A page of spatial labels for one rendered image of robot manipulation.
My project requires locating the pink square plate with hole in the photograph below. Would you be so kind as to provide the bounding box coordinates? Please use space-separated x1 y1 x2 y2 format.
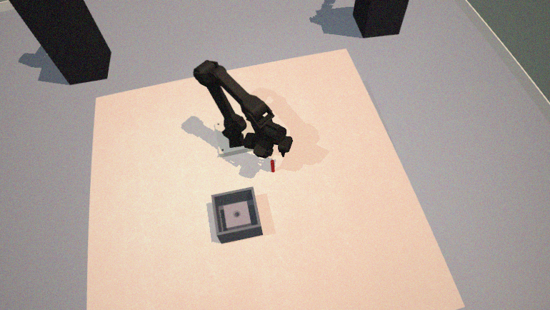
223 201 251 230

